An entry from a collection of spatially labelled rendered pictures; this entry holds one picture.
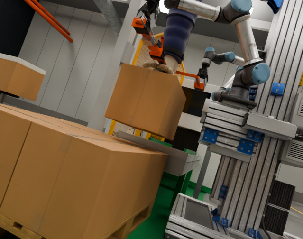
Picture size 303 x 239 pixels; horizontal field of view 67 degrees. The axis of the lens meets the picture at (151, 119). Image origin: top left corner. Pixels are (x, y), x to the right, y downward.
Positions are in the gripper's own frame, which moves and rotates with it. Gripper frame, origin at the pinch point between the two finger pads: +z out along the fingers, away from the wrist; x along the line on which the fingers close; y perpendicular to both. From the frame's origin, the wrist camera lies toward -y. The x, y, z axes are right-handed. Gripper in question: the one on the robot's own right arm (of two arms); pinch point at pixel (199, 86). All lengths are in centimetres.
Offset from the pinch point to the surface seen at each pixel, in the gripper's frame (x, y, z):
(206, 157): 21, -61, 59
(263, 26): 61, -692, -470
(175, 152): -4, -4, 62
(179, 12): -25, 40, -42
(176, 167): 1, -4, 74
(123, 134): -56, -3, 61
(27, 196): -35, 122, 93
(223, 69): -52, -889, -349
